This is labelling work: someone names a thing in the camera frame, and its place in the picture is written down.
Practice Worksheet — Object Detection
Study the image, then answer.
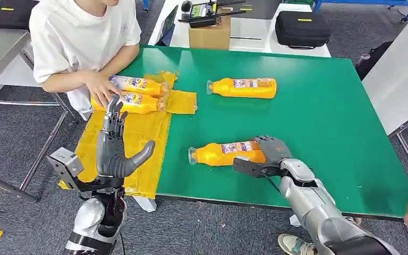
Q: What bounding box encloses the black remote controller with antennas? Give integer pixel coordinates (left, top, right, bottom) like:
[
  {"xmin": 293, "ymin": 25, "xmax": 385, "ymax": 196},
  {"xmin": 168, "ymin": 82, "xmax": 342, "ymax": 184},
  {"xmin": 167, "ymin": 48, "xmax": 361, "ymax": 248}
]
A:
[{"xmin": 178, "ymin": 0, "xmax": 247, "ymax": 28}]

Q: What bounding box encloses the orange drink bottle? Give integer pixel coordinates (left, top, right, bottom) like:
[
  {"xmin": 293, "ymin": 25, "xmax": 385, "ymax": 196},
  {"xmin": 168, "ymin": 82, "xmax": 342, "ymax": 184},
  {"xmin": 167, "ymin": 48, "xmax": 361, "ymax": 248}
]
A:
[
  {"xmin": 188, "ymin": 140, "xmax": 266, "ymax": 167},
  {"xmin": 90, "ymin": 92, "xmax": 166, "ymax": 115},
  {"xmin": 206, "ymin": 78, "xmax": 277, "ymax": 99},
  {"xmin": 108, "ymin": 74, "xmax": 171, "ymax": 96}
]

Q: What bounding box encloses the person's right hand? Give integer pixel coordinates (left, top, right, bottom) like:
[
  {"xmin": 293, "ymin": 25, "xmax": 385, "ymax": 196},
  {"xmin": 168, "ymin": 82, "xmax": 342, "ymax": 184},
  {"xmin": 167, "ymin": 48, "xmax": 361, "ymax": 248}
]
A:
[{"xmin": 83, "ymin": 70, "xmax": 123, "ymax": 108}]

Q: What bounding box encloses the green table mat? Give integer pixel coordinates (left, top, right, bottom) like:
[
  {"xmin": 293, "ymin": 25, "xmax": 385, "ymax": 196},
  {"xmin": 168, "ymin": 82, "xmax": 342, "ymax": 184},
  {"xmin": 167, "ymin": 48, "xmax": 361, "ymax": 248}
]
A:
[{"xmin": 119, "ymin": 46, "xmax": 408, "ymax": 222}]

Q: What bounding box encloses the brown cardboard box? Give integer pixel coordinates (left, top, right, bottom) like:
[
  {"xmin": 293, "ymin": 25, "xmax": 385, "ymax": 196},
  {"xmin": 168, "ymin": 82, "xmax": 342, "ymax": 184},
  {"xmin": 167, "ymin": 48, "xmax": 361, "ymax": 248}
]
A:
[{"xmin": 189, "ymin": 15, "xmax": 232, "ymax": 50}]

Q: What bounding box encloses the yellow plastic sheet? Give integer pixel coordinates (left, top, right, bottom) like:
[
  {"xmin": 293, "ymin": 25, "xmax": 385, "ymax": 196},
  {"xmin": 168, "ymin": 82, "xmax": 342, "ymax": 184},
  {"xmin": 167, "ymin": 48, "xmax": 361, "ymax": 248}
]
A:
[{"xmin": 57, "ymin": 70, "xmax": 198, "ymax": 200}]

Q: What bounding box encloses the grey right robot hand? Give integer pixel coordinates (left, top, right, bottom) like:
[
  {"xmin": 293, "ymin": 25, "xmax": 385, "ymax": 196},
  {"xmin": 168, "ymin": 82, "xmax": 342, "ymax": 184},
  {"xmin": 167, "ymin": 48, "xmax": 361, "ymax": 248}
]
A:
[{"xmin": 250, "ymin": 135, "xmax": 293, "ymax": 166}]

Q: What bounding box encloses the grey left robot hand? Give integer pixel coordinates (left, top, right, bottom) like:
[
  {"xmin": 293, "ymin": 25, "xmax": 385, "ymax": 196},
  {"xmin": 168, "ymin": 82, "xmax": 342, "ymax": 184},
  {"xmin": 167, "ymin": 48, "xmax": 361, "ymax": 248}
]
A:
[{"xmin": 96, "ymin": 94, "xmax": 156, "ymax": 180}]

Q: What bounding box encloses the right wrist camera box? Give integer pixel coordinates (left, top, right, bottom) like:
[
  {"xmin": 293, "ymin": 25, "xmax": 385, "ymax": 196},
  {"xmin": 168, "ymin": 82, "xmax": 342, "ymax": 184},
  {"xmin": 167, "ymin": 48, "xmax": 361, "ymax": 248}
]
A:
[{"xmin": 233, "ymin": 156, "xmax": 283, "ymax": 179}]

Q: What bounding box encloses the grey table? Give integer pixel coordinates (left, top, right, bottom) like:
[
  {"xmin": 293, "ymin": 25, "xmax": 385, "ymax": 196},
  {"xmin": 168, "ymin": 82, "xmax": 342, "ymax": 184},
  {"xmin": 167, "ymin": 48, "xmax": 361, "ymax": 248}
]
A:
[{"xmin": 361, "ymin": 10, "xmax": 408, "ymax": 192}]

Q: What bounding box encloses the white table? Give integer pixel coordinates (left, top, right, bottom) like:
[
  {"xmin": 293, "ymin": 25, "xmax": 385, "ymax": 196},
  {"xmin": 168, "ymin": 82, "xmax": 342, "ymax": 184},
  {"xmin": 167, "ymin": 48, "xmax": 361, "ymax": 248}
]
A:
[{"xmin": 148, "ymin": 0, "xmax": 332, "ymax": 58}]

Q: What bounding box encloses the black carry case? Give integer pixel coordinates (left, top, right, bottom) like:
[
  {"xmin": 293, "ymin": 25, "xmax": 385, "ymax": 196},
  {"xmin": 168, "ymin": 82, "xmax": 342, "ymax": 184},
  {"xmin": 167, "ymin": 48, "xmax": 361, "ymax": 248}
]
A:
[
  {"xmin": 275, "ymin": 10, "xmax": 332, "ymax": 49},
  {"xmin": 0, "ymin": 0, "xmax": 39, "ymax": 32}
]

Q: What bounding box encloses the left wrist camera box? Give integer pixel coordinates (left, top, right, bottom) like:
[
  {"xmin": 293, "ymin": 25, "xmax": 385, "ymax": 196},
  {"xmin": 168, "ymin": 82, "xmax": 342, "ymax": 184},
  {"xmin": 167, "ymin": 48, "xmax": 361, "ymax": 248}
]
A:
[{"xmin": 46, "ymin": 147, "xmax": 85, "ymax": 192}]

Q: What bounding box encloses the blue metal frame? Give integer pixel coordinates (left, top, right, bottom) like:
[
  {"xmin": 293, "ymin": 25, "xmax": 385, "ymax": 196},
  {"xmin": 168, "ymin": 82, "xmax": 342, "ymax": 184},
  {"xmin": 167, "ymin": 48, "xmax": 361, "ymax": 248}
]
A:
[{"xmin": 312, "ymin": 0, "xmax": 408, "ymax": 22}]

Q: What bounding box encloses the black backpack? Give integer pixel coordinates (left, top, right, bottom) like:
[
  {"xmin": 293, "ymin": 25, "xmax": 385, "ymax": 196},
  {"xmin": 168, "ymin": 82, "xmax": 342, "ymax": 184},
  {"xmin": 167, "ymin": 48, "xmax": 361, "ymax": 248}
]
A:
[{"xmin": 355, "ymin": 41, "xmax": 394, "ymax": 81}]

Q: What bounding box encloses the dark laptop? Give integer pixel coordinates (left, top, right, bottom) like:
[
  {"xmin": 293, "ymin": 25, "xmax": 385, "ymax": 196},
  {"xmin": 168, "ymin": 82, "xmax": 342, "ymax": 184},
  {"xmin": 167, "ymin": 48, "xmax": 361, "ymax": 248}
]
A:
[{"xmin": 155, "ymin": 5, "xmax": 179, "ymax": 47}]

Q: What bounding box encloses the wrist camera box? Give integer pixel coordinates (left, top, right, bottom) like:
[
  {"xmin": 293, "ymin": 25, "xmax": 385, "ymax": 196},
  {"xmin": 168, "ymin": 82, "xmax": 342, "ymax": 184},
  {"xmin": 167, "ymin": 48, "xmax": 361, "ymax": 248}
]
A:
[
  {"xmin": 233, "ymin": 156, "xmax": 283, "ymax": 179},
  {"xmin": 46, "ymin": 147, "xmax": 85, "ymax": 192}
]

